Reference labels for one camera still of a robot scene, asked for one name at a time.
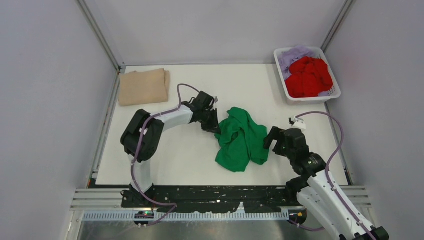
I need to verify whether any green t shirt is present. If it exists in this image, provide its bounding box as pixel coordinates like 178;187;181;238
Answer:
215;107;269;173

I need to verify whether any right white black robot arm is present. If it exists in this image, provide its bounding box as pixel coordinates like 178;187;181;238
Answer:
263;126;389;240

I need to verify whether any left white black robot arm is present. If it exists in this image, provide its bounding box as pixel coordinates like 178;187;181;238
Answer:
120;91;221;207

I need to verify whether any folded beige t shirt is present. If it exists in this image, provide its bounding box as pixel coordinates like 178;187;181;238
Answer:
118;68;171;107

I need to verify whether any white plastic basket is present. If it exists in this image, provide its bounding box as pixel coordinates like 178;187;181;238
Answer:
273;46;342;106

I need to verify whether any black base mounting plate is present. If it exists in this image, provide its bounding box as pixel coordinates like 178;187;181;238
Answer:
120;185;301;214

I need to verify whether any red t shirt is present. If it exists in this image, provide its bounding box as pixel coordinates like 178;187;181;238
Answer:
285;56;334;98

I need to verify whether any lavender t shirt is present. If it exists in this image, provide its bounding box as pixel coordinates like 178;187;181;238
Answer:
277;45;315;80

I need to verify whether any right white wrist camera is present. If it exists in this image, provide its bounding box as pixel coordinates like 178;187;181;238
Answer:
289;116;307;132

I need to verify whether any grey slotted cable duct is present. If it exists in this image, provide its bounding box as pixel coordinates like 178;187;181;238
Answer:
82;209;289;222

